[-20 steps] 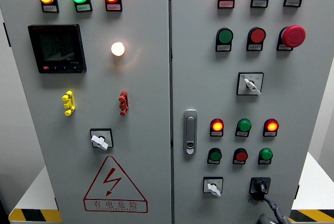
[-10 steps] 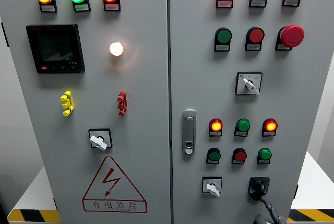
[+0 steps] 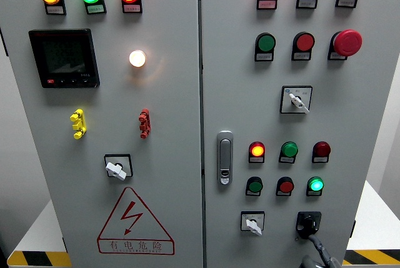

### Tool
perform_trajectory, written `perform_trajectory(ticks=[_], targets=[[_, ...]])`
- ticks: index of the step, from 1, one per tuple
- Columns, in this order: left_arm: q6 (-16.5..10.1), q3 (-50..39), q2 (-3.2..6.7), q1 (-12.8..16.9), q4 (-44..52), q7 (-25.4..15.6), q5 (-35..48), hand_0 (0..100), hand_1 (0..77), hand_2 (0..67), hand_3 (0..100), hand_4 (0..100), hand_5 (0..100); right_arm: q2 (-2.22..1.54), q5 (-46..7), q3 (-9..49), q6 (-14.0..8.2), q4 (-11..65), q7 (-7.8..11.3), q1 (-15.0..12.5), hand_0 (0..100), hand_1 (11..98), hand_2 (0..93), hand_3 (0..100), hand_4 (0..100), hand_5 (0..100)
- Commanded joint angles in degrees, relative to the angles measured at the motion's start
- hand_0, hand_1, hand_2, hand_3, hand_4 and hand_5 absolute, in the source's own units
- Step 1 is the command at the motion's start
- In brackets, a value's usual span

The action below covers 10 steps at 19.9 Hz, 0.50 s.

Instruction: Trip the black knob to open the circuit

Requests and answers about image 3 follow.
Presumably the black knob turn switch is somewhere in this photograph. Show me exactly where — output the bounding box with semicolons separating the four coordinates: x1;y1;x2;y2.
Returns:
295;211;323;240

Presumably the black yellow striped tape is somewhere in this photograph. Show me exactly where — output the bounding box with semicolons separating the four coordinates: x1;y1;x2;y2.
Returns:
342;249;400;266
6;250;73;267

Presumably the small green lamp button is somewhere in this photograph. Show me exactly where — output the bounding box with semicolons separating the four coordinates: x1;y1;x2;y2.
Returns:
306;176;325;193

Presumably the small red push button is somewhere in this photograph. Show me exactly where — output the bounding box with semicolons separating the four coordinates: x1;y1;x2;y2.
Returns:
276;176;295;194

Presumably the small green push button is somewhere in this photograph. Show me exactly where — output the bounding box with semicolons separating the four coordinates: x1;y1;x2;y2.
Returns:
246;176;264;194

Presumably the small red indicator lamp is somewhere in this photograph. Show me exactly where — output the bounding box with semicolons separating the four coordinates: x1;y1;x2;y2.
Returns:
248;141;266;158
312;141;332;159

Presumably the small green indicator lamp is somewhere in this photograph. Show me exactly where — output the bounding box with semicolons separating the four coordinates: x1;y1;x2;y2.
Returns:
280;141;299;159

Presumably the silver door lock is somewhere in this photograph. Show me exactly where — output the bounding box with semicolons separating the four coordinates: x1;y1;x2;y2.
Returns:
216;130;234;186

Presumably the pale grey cabinet door with lock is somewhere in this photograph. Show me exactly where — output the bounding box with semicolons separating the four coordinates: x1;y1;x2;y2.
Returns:
199;0;400;268

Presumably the red warning triangle sticker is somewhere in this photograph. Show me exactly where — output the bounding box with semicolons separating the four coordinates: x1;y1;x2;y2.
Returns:
96;186;175;256

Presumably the pale grey cabinet door with display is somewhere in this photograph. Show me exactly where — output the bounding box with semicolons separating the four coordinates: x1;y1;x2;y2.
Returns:
0;0;204;268

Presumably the large red stop button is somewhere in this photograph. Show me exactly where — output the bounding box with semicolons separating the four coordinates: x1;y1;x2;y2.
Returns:
330;29;364;57

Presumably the large red push button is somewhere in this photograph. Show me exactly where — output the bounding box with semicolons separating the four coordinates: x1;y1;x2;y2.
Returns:
292;31;316;52

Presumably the large green push button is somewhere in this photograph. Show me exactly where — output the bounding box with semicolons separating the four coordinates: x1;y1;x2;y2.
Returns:
255;32;277;53

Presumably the white indicator lamp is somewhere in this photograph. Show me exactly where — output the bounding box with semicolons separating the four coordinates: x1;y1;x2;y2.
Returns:
129;49;147;68

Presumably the black digital display meter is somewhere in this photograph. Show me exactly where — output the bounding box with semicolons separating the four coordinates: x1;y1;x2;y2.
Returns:
28;28;101;89

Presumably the white-handled turn switch, small plate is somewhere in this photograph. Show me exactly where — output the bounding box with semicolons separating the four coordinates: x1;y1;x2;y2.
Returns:
240;211;266;237

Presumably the white-handled turn switch, large plate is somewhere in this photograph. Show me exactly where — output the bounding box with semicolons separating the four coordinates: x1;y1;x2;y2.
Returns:
279;85;313;115

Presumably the small red handle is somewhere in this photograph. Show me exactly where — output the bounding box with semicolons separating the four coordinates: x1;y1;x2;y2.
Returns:
138;108;152;140

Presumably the white-handled turn switch, plain plate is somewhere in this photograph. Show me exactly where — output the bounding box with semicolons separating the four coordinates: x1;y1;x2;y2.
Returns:
104;154;134;182

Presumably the small yellow handle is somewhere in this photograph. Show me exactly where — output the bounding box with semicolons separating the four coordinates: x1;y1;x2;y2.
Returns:
69;108;88;140

